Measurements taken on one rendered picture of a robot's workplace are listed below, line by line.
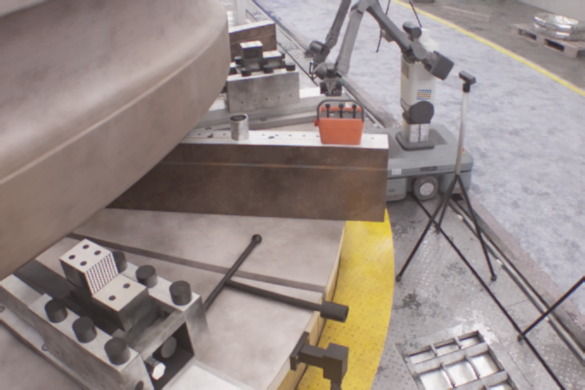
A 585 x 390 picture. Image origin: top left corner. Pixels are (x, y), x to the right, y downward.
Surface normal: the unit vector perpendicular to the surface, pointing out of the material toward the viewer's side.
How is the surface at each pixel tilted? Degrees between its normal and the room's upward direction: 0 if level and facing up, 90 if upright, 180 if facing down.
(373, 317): 0
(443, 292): 0
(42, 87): 82
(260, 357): 0
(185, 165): 90
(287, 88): 90
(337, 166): 90
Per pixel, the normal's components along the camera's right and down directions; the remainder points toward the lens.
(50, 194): 0.86, 0.24
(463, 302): -0.04, -0.85
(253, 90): 0.24, 0.51
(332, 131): -0.13, 0.62
